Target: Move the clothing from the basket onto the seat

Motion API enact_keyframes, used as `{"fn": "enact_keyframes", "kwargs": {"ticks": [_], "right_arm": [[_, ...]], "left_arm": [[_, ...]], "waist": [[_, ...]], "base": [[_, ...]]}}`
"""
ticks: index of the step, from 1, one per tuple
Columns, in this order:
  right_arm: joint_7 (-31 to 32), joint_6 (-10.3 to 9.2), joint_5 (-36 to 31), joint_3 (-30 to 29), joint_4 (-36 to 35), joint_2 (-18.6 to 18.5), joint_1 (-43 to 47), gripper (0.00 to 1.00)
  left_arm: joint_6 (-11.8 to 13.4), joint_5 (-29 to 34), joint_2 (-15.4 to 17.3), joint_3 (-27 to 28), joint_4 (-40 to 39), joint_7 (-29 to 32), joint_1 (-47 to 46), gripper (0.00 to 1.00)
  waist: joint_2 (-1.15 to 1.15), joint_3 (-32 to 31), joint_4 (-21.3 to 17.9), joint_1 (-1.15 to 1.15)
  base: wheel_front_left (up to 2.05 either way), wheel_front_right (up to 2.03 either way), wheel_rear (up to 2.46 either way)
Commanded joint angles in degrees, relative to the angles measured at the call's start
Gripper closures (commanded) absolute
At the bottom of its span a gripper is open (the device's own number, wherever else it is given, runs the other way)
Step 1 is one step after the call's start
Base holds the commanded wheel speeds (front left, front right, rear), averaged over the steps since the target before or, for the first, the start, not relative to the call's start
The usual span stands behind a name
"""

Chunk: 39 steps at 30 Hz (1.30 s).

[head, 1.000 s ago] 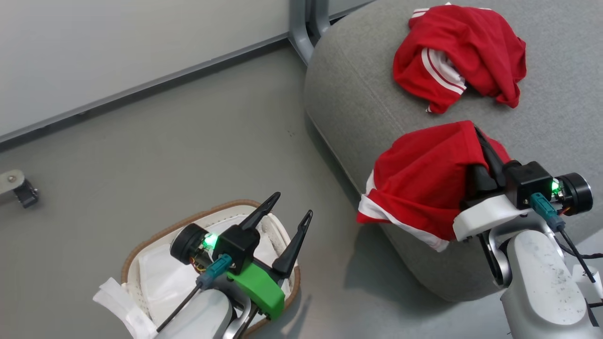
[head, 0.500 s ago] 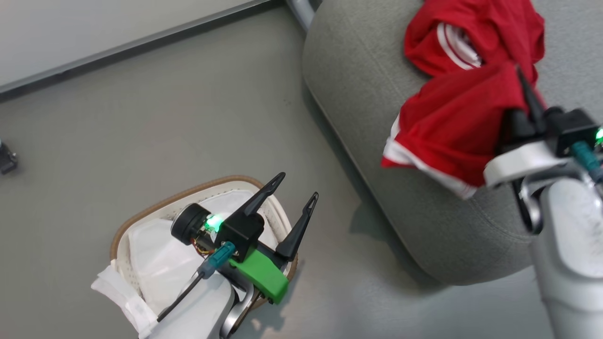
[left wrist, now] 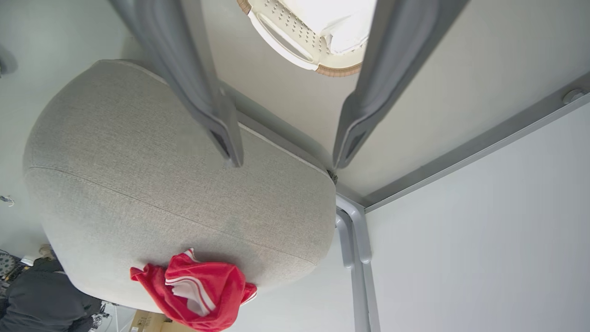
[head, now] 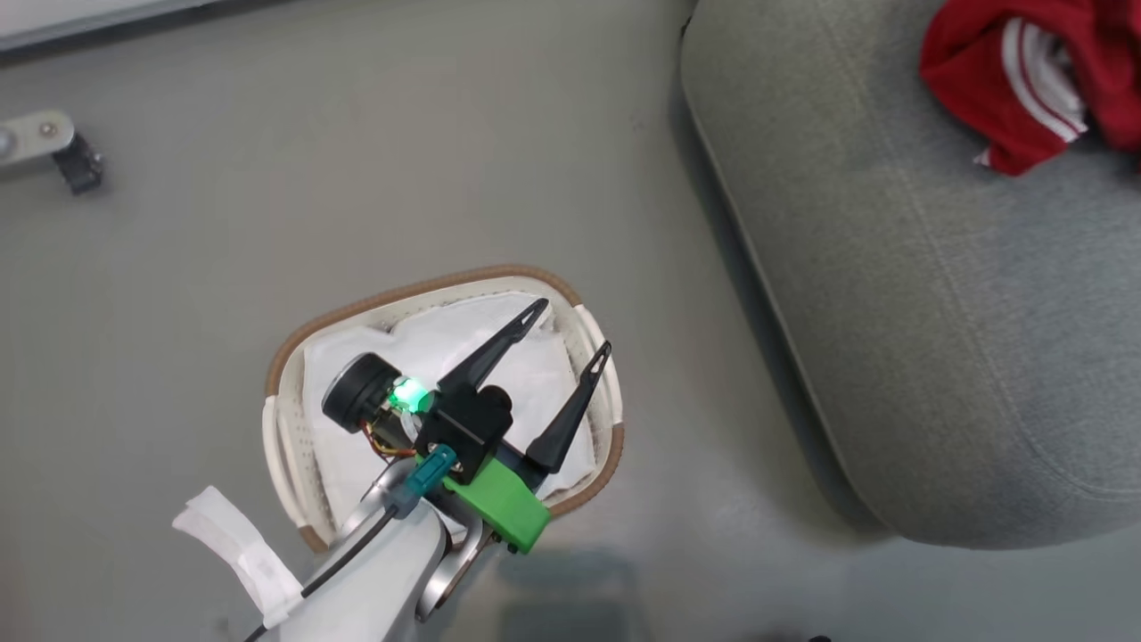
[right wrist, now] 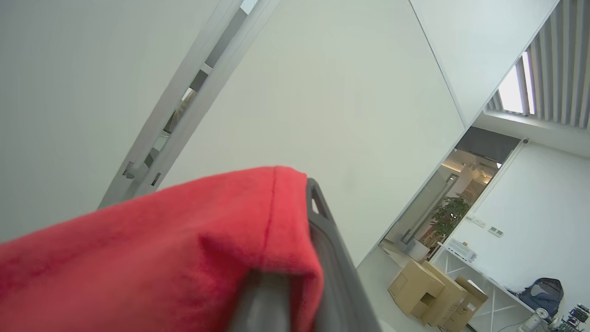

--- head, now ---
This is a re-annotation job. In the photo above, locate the black and green right gripper body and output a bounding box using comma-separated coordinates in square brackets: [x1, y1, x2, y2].
[414, 386, 552, 556]

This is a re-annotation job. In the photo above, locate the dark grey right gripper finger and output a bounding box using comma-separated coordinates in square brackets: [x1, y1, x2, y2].
[525, 341, 613, 475]
[436, 299, 551, 399]

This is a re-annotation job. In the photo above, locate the red and white garment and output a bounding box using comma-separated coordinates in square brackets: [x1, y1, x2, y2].
[918, 0, 1141, 177]

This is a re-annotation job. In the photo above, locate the grey fabric sofa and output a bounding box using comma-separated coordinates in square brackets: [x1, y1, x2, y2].
[679, 0, 1141, 550]

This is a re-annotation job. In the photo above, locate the white cloth in basket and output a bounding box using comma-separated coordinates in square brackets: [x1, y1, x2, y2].
[301, 291, 598, 527]

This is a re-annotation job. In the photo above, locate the white laundry basket brown rim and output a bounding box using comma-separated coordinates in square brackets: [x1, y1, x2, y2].
[262, 264, 625, 554]

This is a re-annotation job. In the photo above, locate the white tape label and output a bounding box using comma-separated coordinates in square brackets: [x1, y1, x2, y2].
[171, 485, 305, 630]

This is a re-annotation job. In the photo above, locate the black caster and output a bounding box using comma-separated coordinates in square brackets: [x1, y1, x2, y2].
[52, 132, 105, 195]

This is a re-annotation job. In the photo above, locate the teal cable connector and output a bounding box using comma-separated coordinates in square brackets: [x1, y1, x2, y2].
[385, 446, 458, 521]

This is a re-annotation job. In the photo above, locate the thin black cable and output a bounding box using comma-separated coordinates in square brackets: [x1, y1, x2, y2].
[242, 504, 399, 642]

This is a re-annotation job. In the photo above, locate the grey metal frame foot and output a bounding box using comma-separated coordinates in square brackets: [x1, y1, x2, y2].
[0, 110, 78, 172]

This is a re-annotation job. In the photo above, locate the aluminium frame rail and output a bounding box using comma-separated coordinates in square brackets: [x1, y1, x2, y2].
[0, 0, 295, 56]

